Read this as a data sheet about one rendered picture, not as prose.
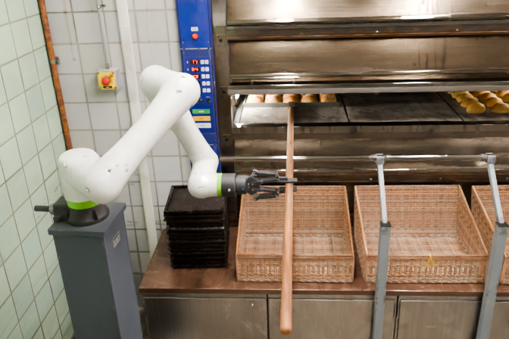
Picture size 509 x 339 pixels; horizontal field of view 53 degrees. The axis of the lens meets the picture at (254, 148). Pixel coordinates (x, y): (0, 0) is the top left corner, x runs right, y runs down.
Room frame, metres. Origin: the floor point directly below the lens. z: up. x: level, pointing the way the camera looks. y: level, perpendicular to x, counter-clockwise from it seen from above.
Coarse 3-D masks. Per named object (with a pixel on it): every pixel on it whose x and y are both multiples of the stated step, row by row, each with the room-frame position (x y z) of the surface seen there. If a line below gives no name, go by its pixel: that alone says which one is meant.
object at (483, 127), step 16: (240, 128) 2.49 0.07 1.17; (256, 128) 2.49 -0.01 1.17; (272, 128) 2.48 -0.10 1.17; (304, 128) 2.47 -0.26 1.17; (320, 128) 2.46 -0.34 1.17; (336, 128) 2.46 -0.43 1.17; (352, 128) 2.45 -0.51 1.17; (368, 128) 2.44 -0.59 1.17; (384, 128) 2.44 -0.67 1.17; (400, 128) 2.43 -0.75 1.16; (416, 128) 2.43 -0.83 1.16; (432, 128) 2.42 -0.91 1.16; (448, 128) 2.41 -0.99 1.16; (464, 128) 2.41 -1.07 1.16; (480, 128) 2.40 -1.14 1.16; (496, 128) 2.40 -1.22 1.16
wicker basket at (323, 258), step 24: (264, 192) 2.44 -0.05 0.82; (312, 192) 2.42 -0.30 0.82; (336, 192) 2.41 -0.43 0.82; (240, 216) 2.24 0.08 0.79; (264, 216) 2.41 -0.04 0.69; (312, 216) 2.39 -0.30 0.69; (336, 216) 2.38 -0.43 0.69; (240, 240) 2.10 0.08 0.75; (312, 240) 2.31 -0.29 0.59; (336, 240) 2.31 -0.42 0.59; (240, 264) 2.00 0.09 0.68; (264, 264) 1.99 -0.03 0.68; (312, 264) 1.97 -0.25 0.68; (336, 264) 1.97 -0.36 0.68
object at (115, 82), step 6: (96, 72) 2.48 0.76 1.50; (102, 72) 2.47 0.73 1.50; (108, 72) 2.47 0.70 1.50; (114, 72) 2.47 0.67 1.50; (102, 78) 2.47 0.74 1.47; (108, 78) 2.47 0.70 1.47; (114, 78) 2.47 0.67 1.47; (120, 78) 2.53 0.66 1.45; (102, 84) 2.47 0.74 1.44; (114, 84) 2.47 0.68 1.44; (120, 84) 2.52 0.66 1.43
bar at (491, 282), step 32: (224, 160) 2.12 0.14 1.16; (256, 160) 2.11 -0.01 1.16; (320, 160) 2.09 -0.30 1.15; (352, 160) 2.08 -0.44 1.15; (384, 160) 2.07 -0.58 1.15; (416, 160) 2.06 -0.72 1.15; (384, 192) 1.97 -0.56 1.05; (384, 224) 1.86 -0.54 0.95; (384, 256) 1.85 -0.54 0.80; (384, 288) 1.85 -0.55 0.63; (480, 320) 1.83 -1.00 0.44
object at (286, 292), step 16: (288, 128) 2.39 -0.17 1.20; (288, 144) 2.18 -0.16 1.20; (288, 160) 1.99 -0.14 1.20; (288, 176) 1.84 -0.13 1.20; (288, 192) 1.71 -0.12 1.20; (288, 208) 1.59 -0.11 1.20; (288, 224) 1.48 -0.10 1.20; (288, 240) 1.39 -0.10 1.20; (288, 256) 1.30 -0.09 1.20; (288, 272) 1.22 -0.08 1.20; (288, 288) 1.15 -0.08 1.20; (288, 304) 1.09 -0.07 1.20; (288, 320) 1.03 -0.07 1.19
